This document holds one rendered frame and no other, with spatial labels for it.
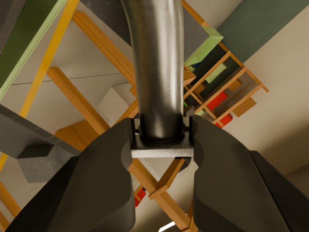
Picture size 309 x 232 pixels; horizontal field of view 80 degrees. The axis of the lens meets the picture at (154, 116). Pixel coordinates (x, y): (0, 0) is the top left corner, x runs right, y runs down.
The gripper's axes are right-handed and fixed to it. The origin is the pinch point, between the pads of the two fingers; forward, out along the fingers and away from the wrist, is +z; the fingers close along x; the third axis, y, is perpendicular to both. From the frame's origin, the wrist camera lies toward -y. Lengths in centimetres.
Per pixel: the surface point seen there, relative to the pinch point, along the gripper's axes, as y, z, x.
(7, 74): -0.1, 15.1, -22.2
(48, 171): 7.1, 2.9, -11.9
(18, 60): -1.9, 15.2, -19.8
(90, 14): -11, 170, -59
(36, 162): 5.9, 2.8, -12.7
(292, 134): 311, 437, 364
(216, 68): 131, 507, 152
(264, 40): 68, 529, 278
